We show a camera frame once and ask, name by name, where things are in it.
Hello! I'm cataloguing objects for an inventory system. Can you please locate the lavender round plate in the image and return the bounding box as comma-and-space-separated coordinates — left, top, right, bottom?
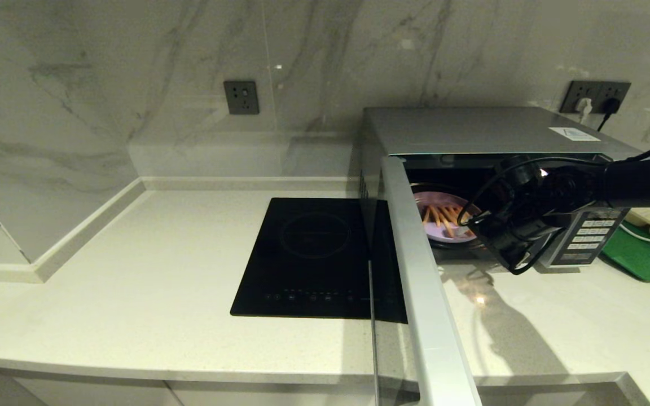
415, 192, 482, 244

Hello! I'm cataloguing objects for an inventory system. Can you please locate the dark glass microwave door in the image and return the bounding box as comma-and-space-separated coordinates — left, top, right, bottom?
367, 156, 482, 406

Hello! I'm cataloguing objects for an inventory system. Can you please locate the silver Panasonic microwave oven body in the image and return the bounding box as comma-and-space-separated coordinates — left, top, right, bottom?
358, 107, 642, 270

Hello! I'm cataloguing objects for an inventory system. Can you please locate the green plastic tray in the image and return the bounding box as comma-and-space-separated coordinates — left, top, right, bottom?
600, 222, 650, 283

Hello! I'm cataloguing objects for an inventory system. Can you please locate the black induction cooktop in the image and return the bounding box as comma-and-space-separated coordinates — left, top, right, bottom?
230, 197, 372, 320

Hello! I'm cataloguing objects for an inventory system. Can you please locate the white base cabinet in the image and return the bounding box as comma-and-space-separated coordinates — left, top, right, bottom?
0, 365, 650, 406

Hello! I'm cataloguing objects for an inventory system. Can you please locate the black power plug with cable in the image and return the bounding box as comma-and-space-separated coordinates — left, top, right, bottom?
597, 99, 622, 133

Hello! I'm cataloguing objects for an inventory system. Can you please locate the grey double wall socket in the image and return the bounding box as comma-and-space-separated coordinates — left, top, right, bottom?
560, 81, 631, 114

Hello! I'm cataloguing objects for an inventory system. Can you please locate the grey single wall socket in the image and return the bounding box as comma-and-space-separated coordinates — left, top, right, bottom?
223, 81, 260, 116

